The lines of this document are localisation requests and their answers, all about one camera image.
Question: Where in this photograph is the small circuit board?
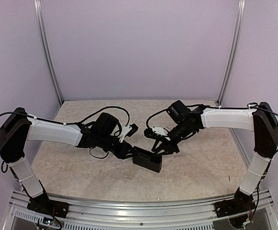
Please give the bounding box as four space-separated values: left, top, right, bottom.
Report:
36 217 57 227

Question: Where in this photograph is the vertical aluminium post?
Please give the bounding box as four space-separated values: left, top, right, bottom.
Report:
33 0 64 106
216 0 246 105

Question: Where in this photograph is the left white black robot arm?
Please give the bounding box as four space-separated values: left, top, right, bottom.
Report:
0 107 138 213

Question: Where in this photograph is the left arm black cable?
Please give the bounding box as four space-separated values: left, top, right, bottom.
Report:
81 105 131 127

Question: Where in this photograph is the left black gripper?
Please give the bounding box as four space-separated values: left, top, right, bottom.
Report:
98 133 138 160

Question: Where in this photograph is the right vertical aluminium post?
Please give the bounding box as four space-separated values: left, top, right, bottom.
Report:
216 0 246 105

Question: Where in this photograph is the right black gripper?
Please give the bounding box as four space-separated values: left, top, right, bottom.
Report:
151 122 194 157

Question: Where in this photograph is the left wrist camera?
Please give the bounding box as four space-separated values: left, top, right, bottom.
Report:
118 123 138 143

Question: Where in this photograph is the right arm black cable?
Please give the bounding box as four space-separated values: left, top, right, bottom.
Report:
145 104 204 130

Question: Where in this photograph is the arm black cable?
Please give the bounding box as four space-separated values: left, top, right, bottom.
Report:
145 104 204 130
81 105 131 127

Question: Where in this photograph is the left vertical aluminium post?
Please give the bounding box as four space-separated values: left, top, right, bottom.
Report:
33 0 64 106

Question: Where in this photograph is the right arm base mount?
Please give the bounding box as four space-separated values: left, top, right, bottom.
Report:
214 188 256 218

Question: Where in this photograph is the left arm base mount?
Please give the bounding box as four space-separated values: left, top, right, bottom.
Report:
26 184 70 219

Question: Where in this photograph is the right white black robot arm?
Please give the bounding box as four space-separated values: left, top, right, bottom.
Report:
144 100 278 213

